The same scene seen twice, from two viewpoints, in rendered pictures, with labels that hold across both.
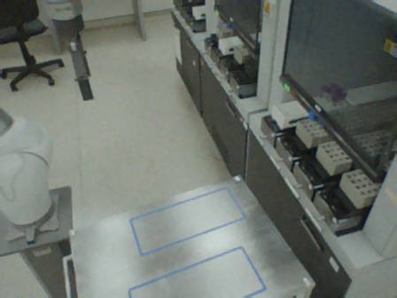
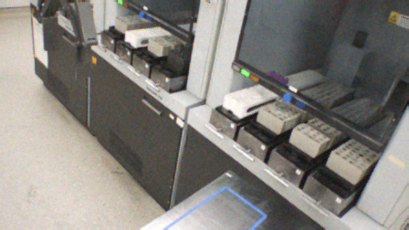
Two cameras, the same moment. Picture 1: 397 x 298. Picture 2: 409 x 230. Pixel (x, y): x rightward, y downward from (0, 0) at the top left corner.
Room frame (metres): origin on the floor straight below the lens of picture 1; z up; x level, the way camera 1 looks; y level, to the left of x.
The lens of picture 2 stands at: (0.22, 0.45, 1.52)
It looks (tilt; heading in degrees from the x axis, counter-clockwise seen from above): 31 degrees down; 326
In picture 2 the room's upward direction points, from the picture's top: 11 degrees clockwise
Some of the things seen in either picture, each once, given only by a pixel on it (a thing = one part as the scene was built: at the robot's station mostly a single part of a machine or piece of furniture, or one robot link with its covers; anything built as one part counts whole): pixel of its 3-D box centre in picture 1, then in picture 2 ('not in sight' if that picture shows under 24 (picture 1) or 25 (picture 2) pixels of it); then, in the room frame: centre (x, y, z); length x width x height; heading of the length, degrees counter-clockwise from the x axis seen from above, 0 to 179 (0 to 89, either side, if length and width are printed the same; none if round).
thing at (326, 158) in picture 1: (327, 160); (305, 142); (0.90, -0.46, 0.85); 0.12 x 0.02 x 0.06; 13
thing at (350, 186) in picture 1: (353, 191); (344, 167); (0.75, -0.49, 0.85); 0.12 x 0.02 x 0.06; 13
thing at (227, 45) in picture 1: (245, 43); (154, 36); (1.90, -0.31, 0.83); 0.30 x 0.10 x 0.06; 104
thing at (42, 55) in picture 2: (175, 43); (38, 41); (2.87, 0.14, 0.43); 0.27 x 0.02 x 0.36; 14
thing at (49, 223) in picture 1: (32, 216); not in sight; (0.82, 0.61, 0.73); 0.22 x 0.18 x 0.06; 14
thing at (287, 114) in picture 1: (308, 111); (256, 99); (1.22, -0.48, 0.83); 0.30 x 0.10 x 0.06; 104
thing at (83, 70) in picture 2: (85, 89); (82, 60); (0.85, 0.30, 1.22); 0.03 x 0.01 x 0.07; 104
